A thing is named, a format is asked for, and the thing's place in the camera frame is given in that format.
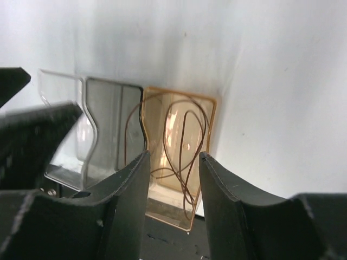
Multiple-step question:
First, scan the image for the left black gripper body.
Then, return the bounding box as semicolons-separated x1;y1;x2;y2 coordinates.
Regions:
0;66;83;192

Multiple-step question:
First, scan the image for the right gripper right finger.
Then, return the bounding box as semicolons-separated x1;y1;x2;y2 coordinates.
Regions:
199;152;346;259

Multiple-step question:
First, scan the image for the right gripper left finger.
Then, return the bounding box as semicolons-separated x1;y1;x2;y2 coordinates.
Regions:
1;151;150;259

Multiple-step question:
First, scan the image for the brown thin cable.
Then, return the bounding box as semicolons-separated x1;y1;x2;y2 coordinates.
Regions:
124;92;211;222

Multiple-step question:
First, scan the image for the clear plastic bin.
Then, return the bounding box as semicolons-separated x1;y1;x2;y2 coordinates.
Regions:
38;69;97;191

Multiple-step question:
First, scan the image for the dark grey plastic bin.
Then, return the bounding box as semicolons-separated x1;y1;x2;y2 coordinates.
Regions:
83;77;146;187

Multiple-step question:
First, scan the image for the amber plastic bin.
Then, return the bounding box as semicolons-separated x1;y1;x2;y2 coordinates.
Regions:
142;86;217;231

